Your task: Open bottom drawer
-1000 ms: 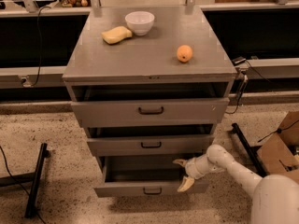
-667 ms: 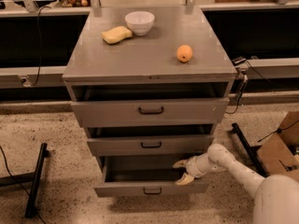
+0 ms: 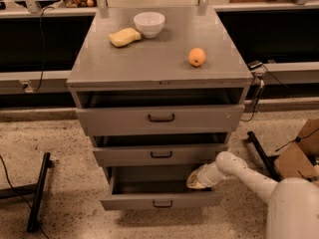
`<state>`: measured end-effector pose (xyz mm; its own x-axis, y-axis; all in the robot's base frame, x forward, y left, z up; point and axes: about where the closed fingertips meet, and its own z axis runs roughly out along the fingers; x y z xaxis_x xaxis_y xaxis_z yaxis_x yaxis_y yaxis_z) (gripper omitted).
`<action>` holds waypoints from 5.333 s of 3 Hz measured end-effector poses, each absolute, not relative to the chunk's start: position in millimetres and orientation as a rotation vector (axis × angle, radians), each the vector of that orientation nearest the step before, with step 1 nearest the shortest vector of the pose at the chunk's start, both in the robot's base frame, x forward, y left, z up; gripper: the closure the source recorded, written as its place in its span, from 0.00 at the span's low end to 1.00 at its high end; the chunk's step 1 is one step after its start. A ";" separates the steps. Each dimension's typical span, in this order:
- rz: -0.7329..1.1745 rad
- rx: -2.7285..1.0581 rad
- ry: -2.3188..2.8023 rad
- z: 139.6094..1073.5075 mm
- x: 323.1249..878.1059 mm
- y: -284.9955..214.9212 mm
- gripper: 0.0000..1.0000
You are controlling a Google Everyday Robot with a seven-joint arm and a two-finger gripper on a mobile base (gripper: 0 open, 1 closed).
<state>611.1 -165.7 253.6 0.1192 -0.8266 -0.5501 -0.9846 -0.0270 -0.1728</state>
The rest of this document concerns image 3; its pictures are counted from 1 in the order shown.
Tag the black stand leg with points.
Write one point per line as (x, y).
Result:
(32, 193)
(265, 159)

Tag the yellow sponge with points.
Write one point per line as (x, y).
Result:
(124, 37)

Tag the white bowl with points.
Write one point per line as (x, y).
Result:
(149, 24)

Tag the grey drawer cabinet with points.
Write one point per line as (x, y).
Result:
(156, 72)

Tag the grey bottom drawer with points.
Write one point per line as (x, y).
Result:
(155, 187)

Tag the black stand leg right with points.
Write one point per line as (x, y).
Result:
(265, 159)

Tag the black stand leg left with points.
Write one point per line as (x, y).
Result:
(32, 193)

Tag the grey top drawer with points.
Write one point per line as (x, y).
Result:
(158, 120)

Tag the orange fruit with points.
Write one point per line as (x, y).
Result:
(196, 57)

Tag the cardboard box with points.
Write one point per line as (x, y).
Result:
(298, 158)

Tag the grey drawer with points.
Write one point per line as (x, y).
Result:
(158, 150)
(155, 187)
(158, 120)

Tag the grey middle drawer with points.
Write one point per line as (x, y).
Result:
(158, 150)

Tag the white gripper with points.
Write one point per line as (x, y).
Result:
(204, 178)

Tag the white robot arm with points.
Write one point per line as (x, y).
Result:
(292, 203)

